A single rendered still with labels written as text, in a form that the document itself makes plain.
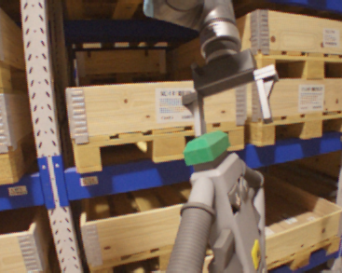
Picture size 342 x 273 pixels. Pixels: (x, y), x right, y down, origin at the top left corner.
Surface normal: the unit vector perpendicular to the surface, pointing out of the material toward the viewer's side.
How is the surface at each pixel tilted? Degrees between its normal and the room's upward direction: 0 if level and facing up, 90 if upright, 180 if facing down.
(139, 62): 90
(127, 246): 90
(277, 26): 90
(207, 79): 62
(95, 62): 90
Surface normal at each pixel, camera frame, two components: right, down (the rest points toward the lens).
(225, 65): -0.55, -0.30
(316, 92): 0.32, 0.16
